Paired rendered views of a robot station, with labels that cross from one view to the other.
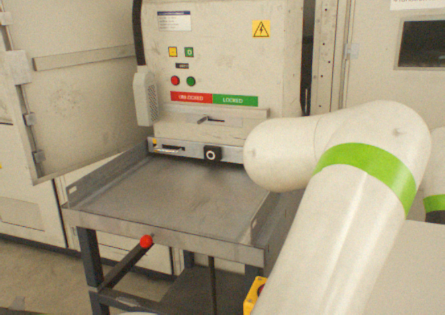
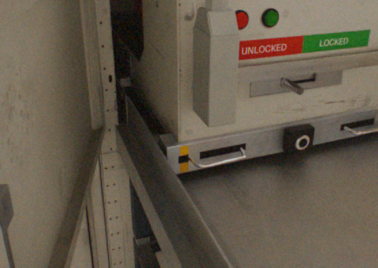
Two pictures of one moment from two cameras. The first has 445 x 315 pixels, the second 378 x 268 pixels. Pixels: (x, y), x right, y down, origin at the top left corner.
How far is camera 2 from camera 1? 112 cm
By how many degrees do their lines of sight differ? 46
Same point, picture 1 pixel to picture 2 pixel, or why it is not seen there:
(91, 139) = (50, 199)
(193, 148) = (262, 140)
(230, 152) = (322, 128)
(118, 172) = (198, 244)
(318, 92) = not seen: hidden behind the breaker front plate
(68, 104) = (21, 125)
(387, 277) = not seen: outside the picture
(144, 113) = (230, 98)
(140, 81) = (228, 29)
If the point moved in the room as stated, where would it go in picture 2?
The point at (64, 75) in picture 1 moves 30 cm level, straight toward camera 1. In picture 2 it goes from (9, 42) to (277, 88)
